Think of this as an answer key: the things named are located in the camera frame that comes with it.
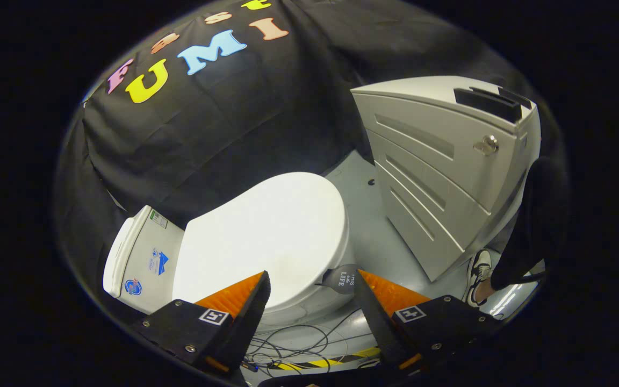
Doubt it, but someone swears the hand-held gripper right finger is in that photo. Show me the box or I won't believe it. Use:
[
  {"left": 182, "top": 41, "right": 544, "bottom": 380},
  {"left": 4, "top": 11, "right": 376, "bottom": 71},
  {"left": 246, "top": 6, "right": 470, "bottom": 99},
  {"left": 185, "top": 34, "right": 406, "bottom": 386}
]
[{"left": 354, "top": 269, "right": 503, "bottom": 372}]

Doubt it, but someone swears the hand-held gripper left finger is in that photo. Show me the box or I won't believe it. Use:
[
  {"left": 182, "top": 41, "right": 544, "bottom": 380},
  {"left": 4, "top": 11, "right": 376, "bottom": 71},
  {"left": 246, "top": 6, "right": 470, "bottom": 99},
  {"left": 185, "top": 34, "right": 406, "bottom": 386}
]
[{"left": 128, "top": 271, "right": 271, "bottom": 378}]

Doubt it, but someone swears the white toilet lid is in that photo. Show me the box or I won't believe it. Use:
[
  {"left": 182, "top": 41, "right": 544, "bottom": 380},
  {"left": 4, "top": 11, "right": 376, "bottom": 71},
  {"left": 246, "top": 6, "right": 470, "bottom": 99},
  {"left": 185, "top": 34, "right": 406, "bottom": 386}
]
[{"left": 172, "top": 172, "right": 349, "bottom": 313}]

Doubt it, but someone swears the white toilet with tank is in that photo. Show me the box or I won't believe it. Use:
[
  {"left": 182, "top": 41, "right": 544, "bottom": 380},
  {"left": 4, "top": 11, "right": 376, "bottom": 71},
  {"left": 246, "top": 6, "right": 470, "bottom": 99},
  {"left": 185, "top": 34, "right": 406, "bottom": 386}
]
[{"left": 103, "top": 205, "right": 357, "bottom": 328}]

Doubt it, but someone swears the dark printed tag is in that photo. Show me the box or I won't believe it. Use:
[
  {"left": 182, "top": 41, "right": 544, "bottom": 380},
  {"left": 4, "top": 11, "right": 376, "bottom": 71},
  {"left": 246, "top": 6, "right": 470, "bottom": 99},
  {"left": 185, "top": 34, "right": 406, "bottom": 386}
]
[{"left": 316, "top": 263, "right": 362, "bottom": 294}]

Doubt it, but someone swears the yellow black hazard tape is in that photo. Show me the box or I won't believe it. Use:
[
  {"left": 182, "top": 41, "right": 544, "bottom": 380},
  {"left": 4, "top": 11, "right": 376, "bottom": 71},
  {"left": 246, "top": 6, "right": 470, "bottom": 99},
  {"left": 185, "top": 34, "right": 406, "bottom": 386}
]
[{"left": 276, "top": 347, "right": 383, "bottom": 372}]

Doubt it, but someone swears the white and black sneaker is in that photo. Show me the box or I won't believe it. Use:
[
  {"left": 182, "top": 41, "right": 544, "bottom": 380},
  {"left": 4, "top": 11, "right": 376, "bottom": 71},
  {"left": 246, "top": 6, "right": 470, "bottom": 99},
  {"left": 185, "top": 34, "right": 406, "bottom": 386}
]
[{"left": 465, "top": 249, "right": 496, "bottom": 308}]

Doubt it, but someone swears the white drawer cabinet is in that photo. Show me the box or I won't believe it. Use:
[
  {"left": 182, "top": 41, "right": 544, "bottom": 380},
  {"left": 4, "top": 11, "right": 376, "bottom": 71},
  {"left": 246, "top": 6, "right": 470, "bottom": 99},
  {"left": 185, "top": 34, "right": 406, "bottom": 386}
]
[{"left": 351, "top": 76, "right": 542, "bottom": 282}]

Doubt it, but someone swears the person's leg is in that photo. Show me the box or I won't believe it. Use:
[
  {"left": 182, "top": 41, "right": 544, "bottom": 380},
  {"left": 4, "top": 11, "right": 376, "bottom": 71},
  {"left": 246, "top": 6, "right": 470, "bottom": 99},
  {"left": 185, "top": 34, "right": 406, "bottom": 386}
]
[{"left": 490, "top": 156, "right": 572, "bottom": 291}]

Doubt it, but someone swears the black backdrop cloth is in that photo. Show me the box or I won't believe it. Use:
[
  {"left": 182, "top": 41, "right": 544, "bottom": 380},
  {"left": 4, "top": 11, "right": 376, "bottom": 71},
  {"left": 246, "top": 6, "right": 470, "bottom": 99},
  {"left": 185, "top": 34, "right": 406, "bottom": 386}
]
[{"left": 54, "top": 0, "right": 536, "bottom": 323}]

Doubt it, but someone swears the tangle of thin floor cables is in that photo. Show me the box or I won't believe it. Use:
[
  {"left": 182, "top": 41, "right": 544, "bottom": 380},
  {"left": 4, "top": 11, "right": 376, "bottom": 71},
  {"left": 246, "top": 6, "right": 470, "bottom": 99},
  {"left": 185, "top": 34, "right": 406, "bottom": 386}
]
[{"left": 242, "top": 309, "right": 380, "bottom": 378}]

